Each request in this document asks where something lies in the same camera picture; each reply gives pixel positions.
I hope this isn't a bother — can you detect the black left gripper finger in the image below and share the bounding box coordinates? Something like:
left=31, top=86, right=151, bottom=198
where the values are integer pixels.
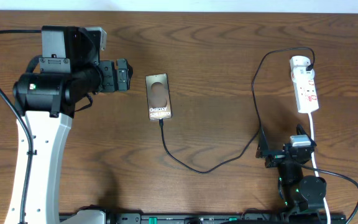
left=116, top=58, right=130, bottom=70
left=117, top=69, right=132, bottom=91

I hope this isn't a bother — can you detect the black USB charging cable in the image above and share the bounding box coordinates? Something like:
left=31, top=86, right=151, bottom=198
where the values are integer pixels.
left=158, top=46, right=316, bottom=174

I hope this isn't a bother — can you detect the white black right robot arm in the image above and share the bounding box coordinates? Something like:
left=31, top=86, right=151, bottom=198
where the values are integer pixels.
left=256, top=125, right=346, bottom=223

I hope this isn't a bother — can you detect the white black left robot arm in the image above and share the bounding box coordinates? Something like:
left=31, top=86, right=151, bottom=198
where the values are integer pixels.
left=5, top=26, right=133, bottom=223

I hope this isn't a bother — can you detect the white power strip socket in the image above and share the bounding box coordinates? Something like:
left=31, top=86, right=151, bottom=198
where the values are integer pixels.
left=290, top=55, right=319, bottom=114

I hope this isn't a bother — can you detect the white power strip cord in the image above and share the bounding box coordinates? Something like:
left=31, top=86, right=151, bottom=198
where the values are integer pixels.
left=307, top=111, right=332, bottom=224

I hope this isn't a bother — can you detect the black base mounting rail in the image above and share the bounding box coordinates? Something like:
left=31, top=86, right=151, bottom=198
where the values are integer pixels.
left=59, top=212, right=347, bottom=224

